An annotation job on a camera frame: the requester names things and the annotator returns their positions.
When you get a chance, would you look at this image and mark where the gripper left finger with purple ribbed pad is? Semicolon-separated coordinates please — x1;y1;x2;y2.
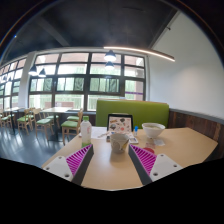
42;143;95;186

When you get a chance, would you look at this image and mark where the large black framed window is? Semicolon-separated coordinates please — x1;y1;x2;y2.
29;52;146;111

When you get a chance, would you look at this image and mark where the wooden chair green seat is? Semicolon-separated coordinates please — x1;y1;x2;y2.
61;110;83;140
33;108;54;141
17;108;34;133
0;109;13;128

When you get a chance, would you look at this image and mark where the clear plastic bottle green cap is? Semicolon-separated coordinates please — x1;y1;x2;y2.
80;116;92;147

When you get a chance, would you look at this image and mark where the white paper napkin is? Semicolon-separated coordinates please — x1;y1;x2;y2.
153;139;165;146

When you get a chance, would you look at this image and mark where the small blue capped bottle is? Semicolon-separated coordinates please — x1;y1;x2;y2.
134;126;138;135

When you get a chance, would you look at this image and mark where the green upholstered booth bench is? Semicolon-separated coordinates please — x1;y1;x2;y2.
95;99;169;127

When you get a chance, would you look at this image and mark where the black pendant lamp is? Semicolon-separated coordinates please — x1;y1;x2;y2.
28;65;37;76
104;50;116;62
105;61;114;71
38;68;46;78

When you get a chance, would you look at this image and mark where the black framed menu stand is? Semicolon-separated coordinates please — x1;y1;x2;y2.
107;113;133;133

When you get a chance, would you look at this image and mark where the white ceramic bowl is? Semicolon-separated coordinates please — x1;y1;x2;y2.
142;123;165;138

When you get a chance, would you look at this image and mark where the wooden dining table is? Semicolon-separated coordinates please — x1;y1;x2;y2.
43;107;75;142

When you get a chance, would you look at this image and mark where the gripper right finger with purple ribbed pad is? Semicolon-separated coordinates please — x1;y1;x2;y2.
128;144;184;186

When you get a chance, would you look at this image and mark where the white paper cup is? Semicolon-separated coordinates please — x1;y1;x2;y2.
110;133;129;154

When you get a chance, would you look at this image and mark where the long linear ceiling light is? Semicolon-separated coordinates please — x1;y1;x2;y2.
103;46;175;62

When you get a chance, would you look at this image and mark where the red round lid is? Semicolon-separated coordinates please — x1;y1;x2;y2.
144;148;155;154

